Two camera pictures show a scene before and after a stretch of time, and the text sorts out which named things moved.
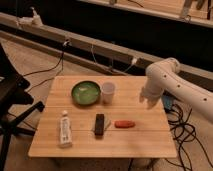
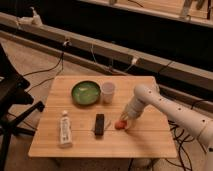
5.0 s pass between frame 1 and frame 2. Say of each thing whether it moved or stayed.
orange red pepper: stayed
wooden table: stayed
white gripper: moved
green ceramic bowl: stayed
